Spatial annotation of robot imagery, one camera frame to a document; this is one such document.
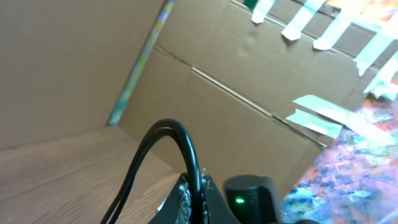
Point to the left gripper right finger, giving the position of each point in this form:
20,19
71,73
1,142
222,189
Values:
216,209

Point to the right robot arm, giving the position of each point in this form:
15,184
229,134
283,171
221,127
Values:
253,199

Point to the colourful painted cloth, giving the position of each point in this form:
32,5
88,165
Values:
351,181

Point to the cardboard back panel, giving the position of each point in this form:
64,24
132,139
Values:
63,64

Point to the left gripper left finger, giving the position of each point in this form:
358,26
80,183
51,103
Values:
176,208

